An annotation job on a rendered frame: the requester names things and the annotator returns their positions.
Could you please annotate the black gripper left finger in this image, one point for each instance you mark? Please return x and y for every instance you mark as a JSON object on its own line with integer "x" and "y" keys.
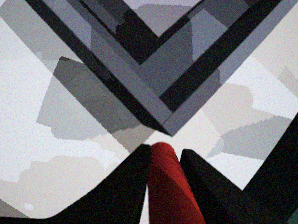
{"x": 118, "y": 199}

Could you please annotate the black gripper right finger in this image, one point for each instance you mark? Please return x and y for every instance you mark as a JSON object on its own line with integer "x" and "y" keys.
{"x": 220, "y": 200}

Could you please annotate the red peg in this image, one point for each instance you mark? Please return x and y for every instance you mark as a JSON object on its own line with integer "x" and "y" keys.
{"x": 170, "y": 196}

